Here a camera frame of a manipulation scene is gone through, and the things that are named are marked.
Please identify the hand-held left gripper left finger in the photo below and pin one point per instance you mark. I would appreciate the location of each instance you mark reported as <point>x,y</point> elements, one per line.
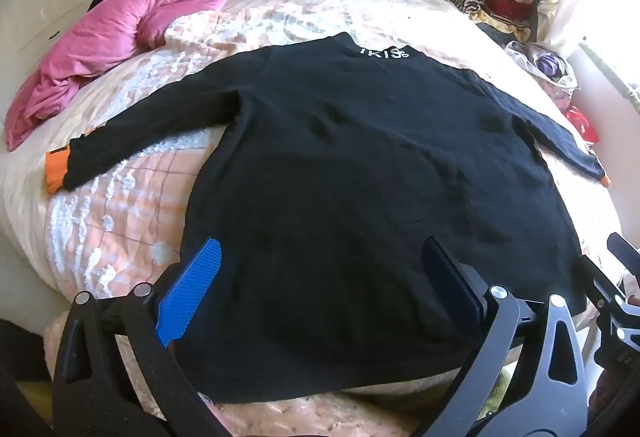
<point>195,287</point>

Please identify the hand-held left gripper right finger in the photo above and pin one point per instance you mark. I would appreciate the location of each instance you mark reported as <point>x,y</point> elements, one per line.
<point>452,289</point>

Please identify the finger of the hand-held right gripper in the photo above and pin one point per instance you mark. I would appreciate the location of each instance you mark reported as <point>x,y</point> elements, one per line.
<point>597,282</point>
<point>622,248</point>

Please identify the black sweater with orange cuffs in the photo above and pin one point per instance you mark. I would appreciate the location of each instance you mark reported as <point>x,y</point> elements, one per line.
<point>350,167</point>

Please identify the plastic bag with clothes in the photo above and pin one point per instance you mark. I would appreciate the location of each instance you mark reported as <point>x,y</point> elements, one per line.
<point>550,67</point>

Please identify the peach checked tufted blanket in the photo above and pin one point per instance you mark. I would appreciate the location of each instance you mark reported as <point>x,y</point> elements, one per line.
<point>150,217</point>

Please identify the red bag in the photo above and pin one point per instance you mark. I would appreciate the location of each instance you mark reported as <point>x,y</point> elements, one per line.
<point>582,124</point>

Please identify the beige fuzzy blanket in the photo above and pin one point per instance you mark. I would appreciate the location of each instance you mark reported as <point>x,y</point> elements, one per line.
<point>300,417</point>

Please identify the window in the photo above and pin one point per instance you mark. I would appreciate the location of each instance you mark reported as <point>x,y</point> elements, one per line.
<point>620,17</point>

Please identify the pink duvet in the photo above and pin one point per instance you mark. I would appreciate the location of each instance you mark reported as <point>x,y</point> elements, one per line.
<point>125,27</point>

